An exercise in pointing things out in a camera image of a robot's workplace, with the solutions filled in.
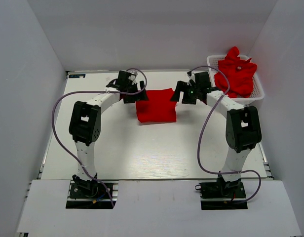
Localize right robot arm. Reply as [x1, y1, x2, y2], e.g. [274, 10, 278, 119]
[170, 71, 262, 195]

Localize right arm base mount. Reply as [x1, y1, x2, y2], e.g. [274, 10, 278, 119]
[195, 182, 248, 210]

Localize red t-shirt pile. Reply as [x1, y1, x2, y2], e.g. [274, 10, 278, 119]
[214, 46, 257, 98]

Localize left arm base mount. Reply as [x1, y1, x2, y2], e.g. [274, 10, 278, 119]
[66, 175, 118, 210]

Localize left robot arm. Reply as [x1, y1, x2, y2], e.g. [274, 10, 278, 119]
[69, 68, 148, 181]

